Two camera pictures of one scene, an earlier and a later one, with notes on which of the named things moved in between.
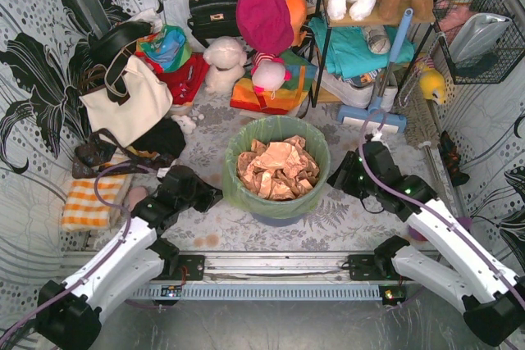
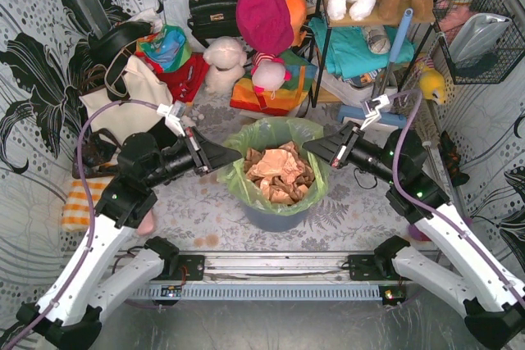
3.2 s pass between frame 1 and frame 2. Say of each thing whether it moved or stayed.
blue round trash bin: moved
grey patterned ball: stayed
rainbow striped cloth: stayed
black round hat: stayed
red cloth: stayed
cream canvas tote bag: stayed
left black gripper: moved
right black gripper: moved
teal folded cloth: stayed
